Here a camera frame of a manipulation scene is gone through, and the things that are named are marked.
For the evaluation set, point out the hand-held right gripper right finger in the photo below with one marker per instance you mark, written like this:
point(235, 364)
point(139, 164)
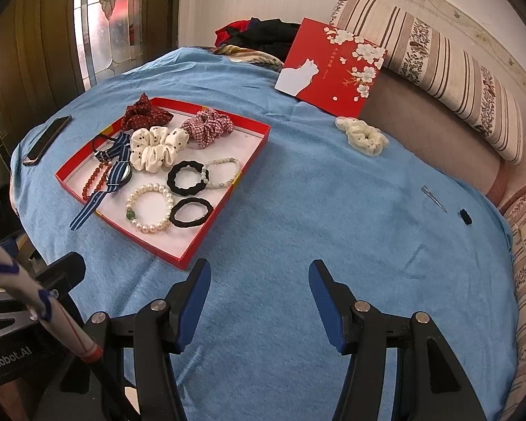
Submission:
point(328, 307)

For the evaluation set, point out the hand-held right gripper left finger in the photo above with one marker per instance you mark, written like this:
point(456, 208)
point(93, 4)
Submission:
point(193, 307)

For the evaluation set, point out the white cherry print scrunchie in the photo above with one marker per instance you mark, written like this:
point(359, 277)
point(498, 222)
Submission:
point(153, 149)

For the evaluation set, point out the red shallow cardboard box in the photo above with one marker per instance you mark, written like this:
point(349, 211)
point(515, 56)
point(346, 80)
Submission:
point(245, 140)

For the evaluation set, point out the white patterned pole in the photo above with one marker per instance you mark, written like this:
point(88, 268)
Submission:
point(35, 294)

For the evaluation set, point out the blue blanket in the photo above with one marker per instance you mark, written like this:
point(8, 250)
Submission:
point(311, 206)

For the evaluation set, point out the silver hair clip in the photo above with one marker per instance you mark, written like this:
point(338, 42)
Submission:
point(434, 198)

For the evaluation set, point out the small black clip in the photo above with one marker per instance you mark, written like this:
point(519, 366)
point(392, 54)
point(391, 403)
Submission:
point(465, 217)

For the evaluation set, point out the white dotted scrunchie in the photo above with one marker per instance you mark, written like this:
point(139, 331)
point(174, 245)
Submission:
point(361, 136)

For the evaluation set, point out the red plaid scrunchie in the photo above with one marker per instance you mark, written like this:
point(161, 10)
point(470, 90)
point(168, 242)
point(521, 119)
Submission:
point(206, 127)

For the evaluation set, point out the dark red polka dot scrunchie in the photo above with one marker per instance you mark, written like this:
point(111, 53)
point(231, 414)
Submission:
point(147, 116)

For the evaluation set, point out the black smartphone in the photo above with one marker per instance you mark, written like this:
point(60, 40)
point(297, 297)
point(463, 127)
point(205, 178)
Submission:
point(48, 139)

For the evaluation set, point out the brown sofa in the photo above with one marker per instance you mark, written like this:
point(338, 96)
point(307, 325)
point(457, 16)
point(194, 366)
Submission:
point(421, 109)

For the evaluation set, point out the red box lid with cat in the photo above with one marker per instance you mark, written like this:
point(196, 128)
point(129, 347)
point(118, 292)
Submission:
point(328, 83)

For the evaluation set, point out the beige patterned cloth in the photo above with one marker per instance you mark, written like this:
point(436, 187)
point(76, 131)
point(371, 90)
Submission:
point(250, 55)

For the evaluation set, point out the striped floral pillow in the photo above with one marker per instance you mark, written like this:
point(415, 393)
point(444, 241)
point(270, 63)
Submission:
point(442, 61)

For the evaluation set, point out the dark clothes pile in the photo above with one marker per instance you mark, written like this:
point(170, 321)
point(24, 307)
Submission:
point(267, 35)

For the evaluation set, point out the brown wooden door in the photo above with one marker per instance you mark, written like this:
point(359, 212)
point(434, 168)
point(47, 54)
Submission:
point(160, 8)
point(30, 44)

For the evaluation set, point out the stained glass window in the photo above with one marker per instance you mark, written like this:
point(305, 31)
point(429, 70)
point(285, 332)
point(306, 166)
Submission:
point(109, 22)

